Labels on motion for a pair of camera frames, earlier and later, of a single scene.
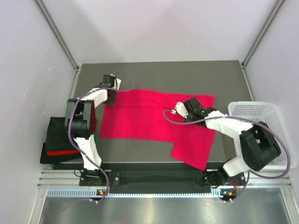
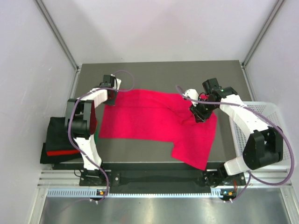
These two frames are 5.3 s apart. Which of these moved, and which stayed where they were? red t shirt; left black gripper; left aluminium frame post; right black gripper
Moved: right black gripper
Stayed: left aluminium frame post; left black gripper; red t shirt
